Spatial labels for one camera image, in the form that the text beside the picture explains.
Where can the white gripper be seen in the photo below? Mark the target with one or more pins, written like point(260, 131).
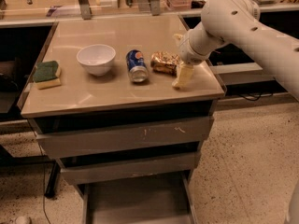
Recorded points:
point(188, 49)

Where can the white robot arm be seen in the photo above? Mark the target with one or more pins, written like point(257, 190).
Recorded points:
point(248, 172)

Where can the blue pepsi can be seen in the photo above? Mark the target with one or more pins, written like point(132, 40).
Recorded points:
point(137, 70)

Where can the grey drawer cabinet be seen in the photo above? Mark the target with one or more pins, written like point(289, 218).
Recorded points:
point(84, 101)

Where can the top grey drawer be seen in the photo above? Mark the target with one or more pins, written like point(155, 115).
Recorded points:
point(125, 137)

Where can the grey drawer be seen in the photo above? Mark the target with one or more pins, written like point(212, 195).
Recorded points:
point(125, 137)
point(132, 168)

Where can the open bottom drawer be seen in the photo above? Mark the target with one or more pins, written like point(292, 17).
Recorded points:
point(152, 199)

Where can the middle grey drawer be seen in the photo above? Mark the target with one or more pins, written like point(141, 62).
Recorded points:
point(132, 168)

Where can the white bowl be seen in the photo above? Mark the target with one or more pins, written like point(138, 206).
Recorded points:
point(97, 59)

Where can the green yellow sponge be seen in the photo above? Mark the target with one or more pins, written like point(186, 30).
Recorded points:
point(47, 75)

